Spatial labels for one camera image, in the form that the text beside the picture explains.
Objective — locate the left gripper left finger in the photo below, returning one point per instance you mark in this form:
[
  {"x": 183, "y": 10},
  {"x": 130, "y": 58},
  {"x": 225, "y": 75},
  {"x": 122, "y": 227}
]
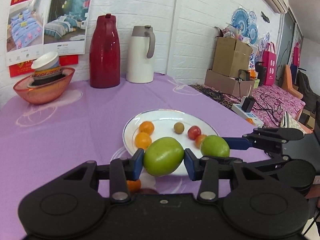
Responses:
[{"x": 74, "y": 204}]

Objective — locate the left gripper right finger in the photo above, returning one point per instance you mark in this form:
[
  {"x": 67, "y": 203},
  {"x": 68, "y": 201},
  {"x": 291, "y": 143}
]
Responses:
[{"x": 249, "y": 197}]

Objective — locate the green jujube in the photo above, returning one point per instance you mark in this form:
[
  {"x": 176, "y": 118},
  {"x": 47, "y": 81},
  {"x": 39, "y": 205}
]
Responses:
[
  {"x": 163, "y": 156},
  {"x": 215, "y": 146}
]

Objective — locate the orange tangerine with stem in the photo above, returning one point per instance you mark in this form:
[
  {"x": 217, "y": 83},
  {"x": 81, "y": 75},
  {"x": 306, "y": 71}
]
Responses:
[{"x": 134, "y": 187}]

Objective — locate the red-green tomato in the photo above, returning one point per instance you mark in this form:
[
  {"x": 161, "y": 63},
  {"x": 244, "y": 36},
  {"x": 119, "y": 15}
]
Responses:
[{"x": 199, "y": 139}]

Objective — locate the dark red plum front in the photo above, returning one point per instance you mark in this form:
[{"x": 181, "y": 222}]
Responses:
[{"x": 148, "y": 191}]

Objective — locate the red tomato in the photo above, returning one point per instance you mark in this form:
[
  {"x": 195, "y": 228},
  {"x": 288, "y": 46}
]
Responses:
[{"x": 194, "y": 132}]

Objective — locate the brown longan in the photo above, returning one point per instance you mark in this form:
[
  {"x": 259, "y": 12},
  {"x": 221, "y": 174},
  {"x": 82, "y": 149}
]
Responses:
[{"x": 179, "y": 128}]

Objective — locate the yellow-orange kumquat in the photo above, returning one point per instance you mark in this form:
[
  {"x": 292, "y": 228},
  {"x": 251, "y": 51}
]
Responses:
[{"x": 143, "y": 140}]

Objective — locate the orange kumquat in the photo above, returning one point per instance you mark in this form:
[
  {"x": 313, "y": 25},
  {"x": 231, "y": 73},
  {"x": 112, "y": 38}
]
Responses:
[{"x": 147, "y": 127}]

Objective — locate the white power strip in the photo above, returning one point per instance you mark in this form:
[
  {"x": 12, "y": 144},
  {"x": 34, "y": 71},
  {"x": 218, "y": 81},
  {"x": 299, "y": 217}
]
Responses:
[{"x": 250, "y": 117}]

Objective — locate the pink floral bedcover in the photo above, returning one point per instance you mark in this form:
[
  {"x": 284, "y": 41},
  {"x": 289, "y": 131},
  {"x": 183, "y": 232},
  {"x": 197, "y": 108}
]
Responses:
[{"x": 272, "y": 102}]

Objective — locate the black power adapter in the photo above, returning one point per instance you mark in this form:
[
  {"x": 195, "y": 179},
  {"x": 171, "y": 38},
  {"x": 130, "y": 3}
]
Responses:
[{"x": 247, "y": 103}]

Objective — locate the purple tablecloth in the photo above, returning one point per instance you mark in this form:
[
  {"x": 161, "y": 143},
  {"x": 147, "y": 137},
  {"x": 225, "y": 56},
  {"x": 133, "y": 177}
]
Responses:
[{"x": 40, "y": 143}]

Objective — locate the flat cardboard box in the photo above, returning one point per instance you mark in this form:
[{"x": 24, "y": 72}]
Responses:
[{"x": 228, "y": 85}]

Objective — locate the pink gift bag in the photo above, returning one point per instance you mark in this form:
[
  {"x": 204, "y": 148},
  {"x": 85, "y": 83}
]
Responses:
[{"x": 269, "y": 63}]

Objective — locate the brown cardboard box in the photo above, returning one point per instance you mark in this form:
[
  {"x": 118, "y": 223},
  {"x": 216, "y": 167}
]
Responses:
[{"x": 231, "y": 55}]

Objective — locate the white porcelain plate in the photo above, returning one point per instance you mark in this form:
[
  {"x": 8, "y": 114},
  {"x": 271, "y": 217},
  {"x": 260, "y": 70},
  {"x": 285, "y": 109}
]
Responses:
[{"x": 163, "y": 121}]

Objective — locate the orange glass bowl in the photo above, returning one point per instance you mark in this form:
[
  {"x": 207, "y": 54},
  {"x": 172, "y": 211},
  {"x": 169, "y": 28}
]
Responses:
[{"x": 41, "y": 94}]

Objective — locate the blue decorative paper fans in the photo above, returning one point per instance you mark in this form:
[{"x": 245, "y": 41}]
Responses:
[{"x": 246, "y": 24}]

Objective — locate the cream thermos jug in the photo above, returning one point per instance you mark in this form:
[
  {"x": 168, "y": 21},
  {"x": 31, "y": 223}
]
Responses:
[{"x": 140, "y": 55}]

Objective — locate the red thermos jug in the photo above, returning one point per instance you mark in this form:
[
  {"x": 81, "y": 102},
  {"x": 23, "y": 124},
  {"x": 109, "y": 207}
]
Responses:
[{"x": 104, "y": 54}]

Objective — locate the bedding wall calendar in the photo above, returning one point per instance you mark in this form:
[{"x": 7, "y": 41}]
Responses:
[{"x": 37, "y": 27}]

